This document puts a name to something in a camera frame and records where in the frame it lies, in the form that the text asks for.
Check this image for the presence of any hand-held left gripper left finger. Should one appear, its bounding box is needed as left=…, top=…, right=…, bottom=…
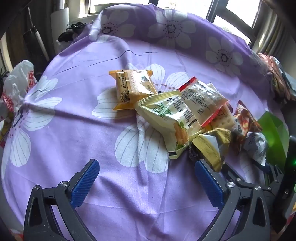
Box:
left=23, top=159, right=100, bottom=241

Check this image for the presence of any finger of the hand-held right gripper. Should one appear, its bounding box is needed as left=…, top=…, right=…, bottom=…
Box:
left=222, top=163, right=256, bottom=186
left=264, top=163, right=284, bottom=189

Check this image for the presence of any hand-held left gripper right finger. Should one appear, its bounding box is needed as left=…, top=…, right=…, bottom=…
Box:
left=195, top=159, right=271, bottom=241

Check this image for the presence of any olive gold small packet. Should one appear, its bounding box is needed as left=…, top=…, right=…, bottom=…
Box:
left=192, top=127, right=232, bottom=172

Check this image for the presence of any white small snack packet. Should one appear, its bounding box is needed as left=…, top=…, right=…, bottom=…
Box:
left=243, top=132, right=269, bottom=166

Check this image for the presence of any green cardboard box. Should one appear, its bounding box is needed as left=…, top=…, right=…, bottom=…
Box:
left=257, top=111, right=289, bottom=173

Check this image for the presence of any panda print red packet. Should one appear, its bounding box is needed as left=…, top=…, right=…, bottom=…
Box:
left=232, top=101, right=263, bottom=149

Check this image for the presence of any pale green snack packet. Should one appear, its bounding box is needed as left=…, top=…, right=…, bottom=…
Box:
left=134, top=91, right=202, bottom=159

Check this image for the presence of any red-edged clear cracker packet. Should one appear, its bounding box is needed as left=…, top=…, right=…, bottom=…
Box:
left=179, top=76, right=229, bottom=127

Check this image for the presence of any orange-yellow biscuit packet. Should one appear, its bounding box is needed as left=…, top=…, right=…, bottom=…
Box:
left=109, top=69, right=158, bottom=111

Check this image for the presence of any purple floral bedsheet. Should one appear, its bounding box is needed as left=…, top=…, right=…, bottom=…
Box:
left=0, top=3, right=289, bottom=241

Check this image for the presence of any stack of folded clothes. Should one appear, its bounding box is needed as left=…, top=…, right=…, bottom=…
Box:
left=258, top=53, right=296, bottom=102

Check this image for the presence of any white red-print plastic bag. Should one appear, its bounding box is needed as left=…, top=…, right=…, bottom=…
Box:
left=0, top=60, right=38, bottom=121

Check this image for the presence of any black cloth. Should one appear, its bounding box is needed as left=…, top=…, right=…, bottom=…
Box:
left=57, top=21, right=93, bottom=43

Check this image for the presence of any black white handle tool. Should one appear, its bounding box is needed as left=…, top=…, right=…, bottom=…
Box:
left=27, top=7, right=50, bottom=61

